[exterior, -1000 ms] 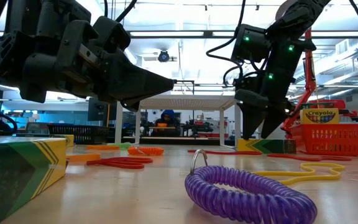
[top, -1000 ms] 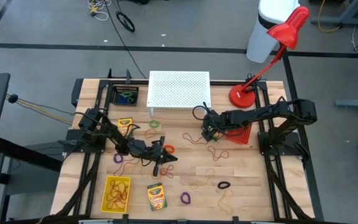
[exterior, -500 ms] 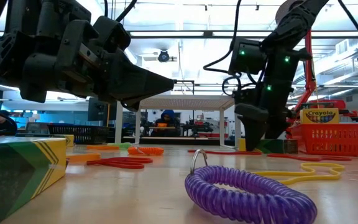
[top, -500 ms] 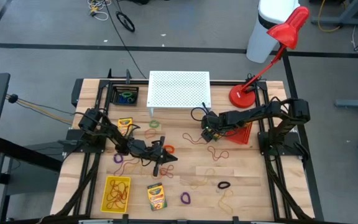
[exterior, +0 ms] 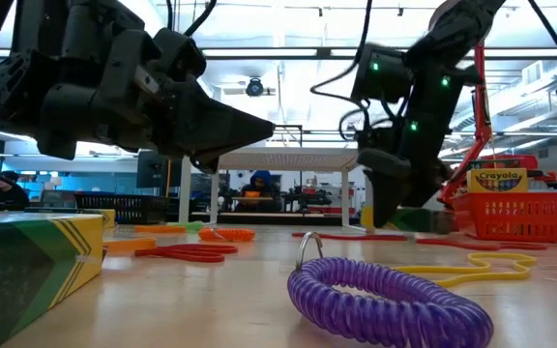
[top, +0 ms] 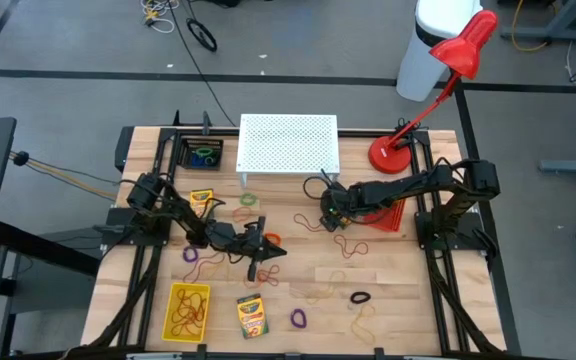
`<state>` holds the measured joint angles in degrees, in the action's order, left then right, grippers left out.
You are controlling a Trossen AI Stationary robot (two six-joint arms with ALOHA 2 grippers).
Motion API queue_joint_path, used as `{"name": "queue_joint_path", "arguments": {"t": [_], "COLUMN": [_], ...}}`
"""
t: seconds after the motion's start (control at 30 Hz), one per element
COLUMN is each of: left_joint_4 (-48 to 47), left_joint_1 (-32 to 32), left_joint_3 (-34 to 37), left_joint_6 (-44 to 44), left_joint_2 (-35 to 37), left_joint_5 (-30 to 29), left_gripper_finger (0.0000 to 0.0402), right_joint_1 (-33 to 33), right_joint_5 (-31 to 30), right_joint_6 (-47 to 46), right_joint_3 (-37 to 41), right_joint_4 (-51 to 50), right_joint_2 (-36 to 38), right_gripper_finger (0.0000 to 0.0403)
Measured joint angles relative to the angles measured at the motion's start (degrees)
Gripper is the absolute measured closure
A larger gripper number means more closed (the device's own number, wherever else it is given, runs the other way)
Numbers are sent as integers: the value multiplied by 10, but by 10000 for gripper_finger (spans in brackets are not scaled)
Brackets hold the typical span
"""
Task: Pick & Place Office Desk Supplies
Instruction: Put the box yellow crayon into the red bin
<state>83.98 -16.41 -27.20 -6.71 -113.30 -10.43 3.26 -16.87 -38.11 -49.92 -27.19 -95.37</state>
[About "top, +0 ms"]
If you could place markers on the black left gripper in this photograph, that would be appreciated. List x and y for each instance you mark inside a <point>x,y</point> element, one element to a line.
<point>238,237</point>

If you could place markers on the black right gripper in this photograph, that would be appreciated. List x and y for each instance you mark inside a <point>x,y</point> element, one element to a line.
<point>348,200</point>

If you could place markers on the red rubber band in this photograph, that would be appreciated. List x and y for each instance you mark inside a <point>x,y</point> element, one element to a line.
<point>193,310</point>
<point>340,240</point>
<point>178,320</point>
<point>183,300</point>
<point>295,218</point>
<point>208,257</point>
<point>268,275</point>

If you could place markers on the yellow rubber band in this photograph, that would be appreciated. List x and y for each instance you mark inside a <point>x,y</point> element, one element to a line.
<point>225,272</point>
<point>358,325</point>
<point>308,300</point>

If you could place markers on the yellow plastic basket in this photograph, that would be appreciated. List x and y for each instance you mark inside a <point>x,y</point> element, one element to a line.
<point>166,315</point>

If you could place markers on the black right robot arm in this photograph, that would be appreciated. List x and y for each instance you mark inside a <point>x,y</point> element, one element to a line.
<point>418,185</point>

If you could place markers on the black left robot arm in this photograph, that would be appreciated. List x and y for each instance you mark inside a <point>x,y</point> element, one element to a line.
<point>178,212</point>

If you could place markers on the red desk lamp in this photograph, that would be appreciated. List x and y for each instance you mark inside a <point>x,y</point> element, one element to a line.
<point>390,155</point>

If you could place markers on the grey desk leg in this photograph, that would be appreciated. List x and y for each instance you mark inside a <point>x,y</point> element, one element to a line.
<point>568,166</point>
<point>543,36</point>

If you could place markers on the red plastic basket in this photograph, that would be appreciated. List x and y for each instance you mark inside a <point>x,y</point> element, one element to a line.
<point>390,225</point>

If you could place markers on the white perforated metal shelf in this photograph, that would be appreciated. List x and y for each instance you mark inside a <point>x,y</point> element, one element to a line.
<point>288,145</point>

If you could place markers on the black table clamp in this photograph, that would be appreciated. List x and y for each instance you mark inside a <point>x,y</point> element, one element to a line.
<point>379,352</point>
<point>201,350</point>

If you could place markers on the black plastic basket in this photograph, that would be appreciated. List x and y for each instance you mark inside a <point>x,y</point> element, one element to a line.
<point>185,160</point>

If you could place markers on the white trash bin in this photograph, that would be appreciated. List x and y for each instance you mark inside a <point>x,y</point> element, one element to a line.
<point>418,65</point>

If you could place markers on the black corner box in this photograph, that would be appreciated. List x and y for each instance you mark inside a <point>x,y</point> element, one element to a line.
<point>124,147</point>

